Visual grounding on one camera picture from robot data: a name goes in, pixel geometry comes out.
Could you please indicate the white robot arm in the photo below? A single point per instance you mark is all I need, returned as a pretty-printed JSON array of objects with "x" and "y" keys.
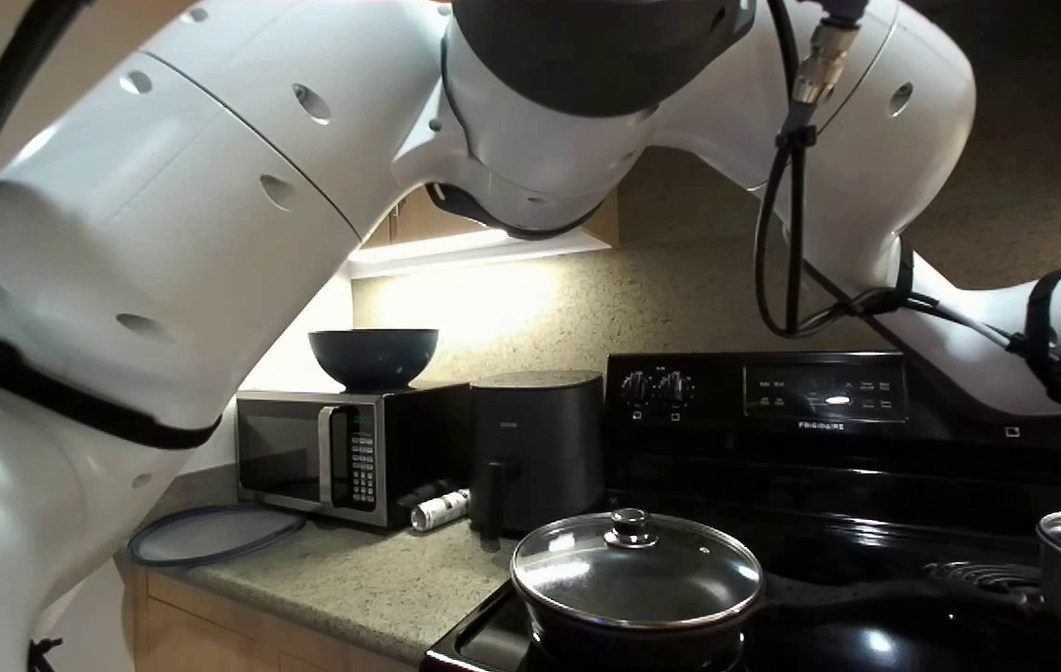
[{"x": 181, "y": 210}]

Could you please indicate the under cabinet light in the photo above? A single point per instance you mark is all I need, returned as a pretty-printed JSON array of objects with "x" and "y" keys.
[{"x": 470, "y": 250}]

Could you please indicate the black air fryer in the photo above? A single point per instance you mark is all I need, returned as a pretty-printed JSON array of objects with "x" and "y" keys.
[{"x": 549, "y": 451}]

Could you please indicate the dark round bowl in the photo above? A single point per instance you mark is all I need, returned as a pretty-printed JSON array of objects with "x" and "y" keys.
[{"x": 374, "y": 357}]

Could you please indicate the wooden upper cabinet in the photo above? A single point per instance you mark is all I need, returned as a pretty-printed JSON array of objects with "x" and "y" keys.
[{"x": 411, "y": 223}]

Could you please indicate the clear salt shaker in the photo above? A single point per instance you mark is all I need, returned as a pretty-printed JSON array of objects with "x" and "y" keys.
[{"x": 443, "y": 508}]

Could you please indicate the black electric stove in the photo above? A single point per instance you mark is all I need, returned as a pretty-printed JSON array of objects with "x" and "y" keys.
[{"x": 703, "y": 459}]

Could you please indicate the large glass pan lid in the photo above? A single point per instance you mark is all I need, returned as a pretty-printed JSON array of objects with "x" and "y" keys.
[{"x": 628, "y": 579}]

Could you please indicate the stainless steel microwave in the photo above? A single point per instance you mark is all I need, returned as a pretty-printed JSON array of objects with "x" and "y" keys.
[{"x": 292, "y": 459}]

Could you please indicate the black frying pan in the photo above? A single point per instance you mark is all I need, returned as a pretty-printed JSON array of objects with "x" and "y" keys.
[{"x": 628, "y": 642}]

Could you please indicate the gray round plate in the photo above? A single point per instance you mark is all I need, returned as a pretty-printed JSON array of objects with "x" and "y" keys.
[{"x": 214, "y": 535}]

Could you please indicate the wooden base cabinet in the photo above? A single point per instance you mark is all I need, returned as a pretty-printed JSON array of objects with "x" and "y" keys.
[{"x": 218, "y": 628}]

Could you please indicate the black range hood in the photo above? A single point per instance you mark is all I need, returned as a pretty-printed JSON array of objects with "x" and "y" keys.
[{"x": 1028, "y": 20}]

